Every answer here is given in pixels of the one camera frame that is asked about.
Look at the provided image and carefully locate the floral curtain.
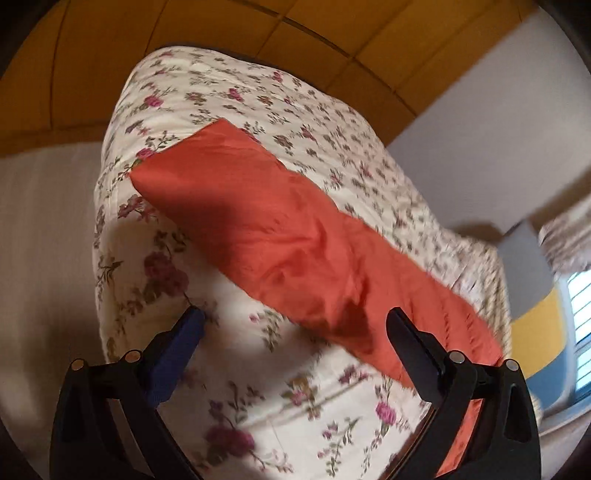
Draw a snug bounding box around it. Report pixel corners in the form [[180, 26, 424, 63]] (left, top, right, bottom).
[[538, 203, 591, 276]]

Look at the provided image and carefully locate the floral bed quilt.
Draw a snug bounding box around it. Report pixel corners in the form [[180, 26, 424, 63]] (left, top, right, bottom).
[[92, 46, 513, 480]]

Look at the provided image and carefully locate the barred window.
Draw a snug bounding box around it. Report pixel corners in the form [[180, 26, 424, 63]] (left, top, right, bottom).
[[564, 270, 591, 407]]

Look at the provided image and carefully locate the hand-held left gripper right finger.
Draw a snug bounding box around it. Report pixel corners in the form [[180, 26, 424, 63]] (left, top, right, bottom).
[[375, 307, 542, 480]]

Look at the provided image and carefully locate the grey yellow blue headboard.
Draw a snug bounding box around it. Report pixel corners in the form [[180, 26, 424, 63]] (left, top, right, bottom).
[[498, 220, 578, 409]]

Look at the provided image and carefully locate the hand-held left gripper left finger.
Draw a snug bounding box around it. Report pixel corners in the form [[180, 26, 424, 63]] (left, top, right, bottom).
[[49, 305, 206, 480]]

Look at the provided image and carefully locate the orange garment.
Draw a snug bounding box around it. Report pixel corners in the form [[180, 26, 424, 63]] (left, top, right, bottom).
[[129, 117, 505, 480]]

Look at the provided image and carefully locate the yellow wooden wardrobe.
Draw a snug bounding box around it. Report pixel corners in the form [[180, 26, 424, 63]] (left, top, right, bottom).
[[0, 0, 532, 158]]

